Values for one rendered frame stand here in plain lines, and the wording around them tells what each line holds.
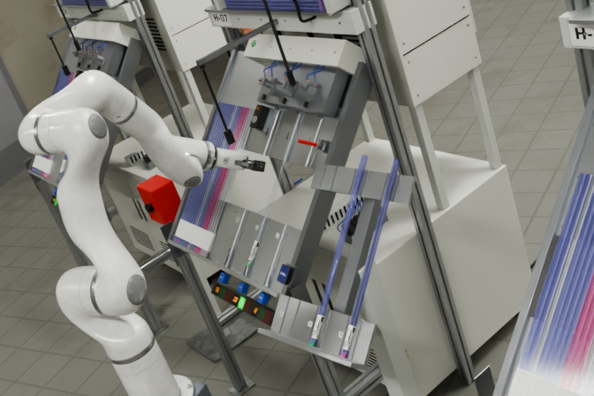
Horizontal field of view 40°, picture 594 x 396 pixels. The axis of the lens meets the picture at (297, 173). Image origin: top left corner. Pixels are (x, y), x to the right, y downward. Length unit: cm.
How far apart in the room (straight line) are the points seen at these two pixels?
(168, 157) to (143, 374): 55
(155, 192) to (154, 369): 122
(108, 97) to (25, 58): 478
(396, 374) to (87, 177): 102
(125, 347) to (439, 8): 135
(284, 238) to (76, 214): 71
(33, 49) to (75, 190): 496
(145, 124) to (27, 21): 477
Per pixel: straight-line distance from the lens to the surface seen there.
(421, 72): 254
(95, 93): 202
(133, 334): 206
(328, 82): 238
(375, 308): 224
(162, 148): 218
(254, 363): 341
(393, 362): 235
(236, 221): 263
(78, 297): 202
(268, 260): 246
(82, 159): 190
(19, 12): 684
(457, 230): 277
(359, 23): 231
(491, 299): 299
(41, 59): 690
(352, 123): 238
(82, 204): 195
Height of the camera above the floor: 198
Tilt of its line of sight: 25 degrees down
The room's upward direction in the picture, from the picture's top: 20 degrees counter-clockwise
